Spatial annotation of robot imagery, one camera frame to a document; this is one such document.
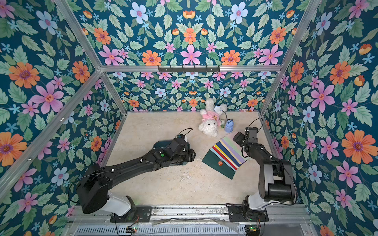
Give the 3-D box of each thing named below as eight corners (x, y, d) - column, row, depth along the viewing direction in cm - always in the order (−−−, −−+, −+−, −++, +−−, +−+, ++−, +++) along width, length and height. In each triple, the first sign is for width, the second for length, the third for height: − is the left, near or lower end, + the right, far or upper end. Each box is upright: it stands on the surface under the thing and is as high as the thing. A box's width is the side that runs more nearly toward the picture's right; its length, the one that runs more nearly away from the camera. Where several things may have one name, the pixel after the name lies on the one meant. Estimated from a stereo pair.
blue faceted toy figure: (225, 132, 108) (227, 125, 101) (224, 126, 112) (226, 118, 105) (232, 132, 108) (234, 125, 101) (231, 126, 112) (233, 118, 105)
